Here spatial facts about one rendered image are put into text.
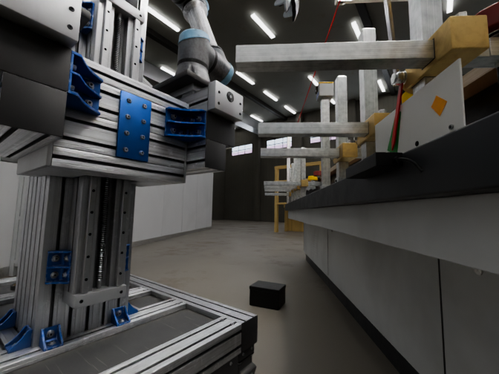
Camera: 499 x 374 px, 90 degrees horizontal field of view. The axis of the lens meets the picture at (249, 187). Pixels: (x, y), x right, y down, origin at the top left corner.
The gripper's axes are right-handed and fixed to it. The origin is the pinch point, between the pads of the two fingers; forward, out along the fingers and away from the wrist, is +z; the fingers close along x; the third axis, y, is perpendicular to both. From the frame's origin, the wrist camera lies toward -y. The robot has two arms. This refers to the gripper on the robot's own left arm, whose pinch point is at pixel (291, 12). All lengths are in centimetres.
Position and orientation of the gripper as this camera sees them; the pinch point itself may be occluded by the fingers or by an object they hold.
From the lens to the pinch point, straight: 111.6
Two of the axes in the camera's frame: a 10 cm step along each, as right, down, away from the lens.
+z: -0.2, 9.9, -1.0
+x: -6.0, -0.9, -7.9
